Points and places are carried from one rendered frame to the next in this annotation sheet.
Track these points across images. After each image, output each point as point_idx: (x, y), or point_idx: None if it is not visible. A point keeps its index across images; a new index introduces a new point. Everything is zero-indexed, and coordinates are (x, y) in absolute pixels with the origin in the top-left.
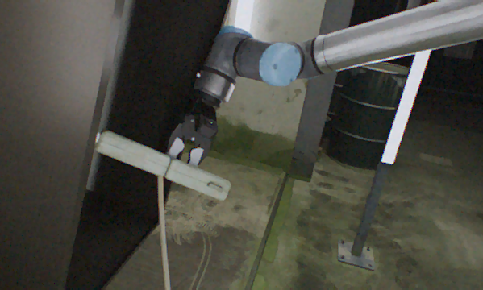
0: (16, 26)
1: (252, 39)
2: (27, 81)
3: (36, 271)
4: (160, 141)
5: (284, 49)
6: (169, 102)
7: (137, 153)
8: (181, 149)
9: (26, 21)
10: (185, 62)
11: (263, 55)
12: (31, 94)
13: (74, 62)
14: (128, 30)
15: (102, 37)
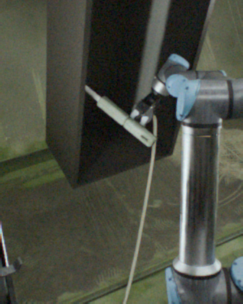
0: (65, 57)
1: (174, 66)
2: (67, 76)
3: (70, 148)
4: (174, 102)
5: (174, 79)
6: None
7: (112, 111)
8: (137, 114)
9: (66, 56)
10: (186, 57)
11: (167, 79)
12: (68, 81)
13: (75, 75)
14: (165, 30)
15: (79, 70)
